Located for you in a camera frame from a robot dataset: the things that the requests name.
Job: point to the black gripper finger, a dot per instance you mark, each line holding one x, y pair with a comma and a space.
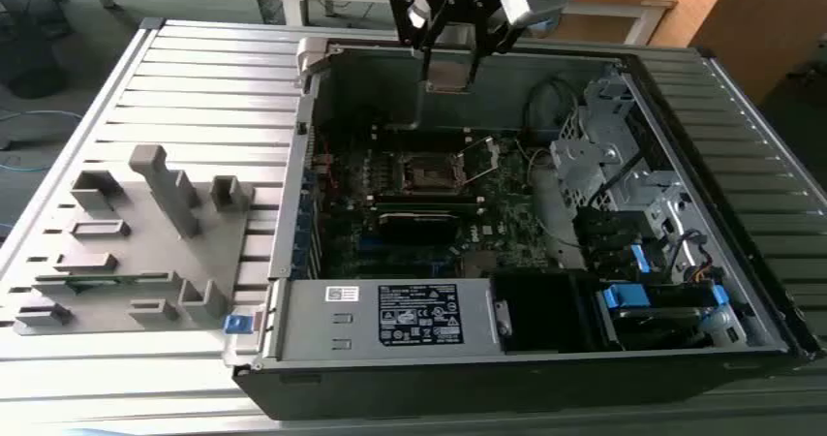
400, 14
492, 39

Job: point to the silver CPU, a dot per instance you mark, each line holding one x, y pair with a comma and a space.
448, 77

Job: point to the CPU socket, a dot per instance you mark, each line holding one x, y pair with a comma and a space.
425, 172

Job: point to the silver metal drive cage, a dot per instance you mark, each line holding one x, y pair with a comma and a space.
575, 165

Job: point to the green RAM stick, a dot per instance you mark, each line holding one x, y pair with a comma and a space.
90, 285
425, 198

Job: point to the green motherboard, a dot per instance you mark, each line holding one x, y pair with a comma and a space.
509, 213

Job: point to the wooden cabinet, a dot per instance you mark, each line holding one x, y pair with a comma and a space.
756, 19

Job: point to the graphics card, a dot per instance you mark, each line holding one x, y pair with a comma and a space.
416, 230

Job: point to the silver chipset heat sink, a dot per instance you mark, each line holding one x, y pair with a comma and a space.
479, 261

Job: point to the blue plastic clip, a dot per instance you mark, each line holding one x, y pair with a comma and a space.
639, 258

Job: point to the hard disk in blue carrier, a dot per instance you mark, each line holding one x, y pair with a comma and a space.
623, 295

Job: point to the black waste bin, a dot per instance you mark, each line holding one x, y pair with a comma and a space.
34, 75

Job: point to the grey parts rack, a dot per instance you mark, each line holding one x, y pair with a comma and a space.
148, 261

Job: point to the grey power supply unit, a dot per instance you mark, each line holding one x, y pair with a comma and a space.
309, 329

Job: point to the blue case latch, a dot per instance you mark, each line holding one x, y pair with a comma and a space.
234, 324

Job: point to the black PC case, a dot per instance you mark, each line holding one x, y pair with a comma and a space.
452, 392

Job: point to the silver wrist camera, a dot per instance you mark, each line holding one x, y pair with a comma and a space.
419, 12
525, 5

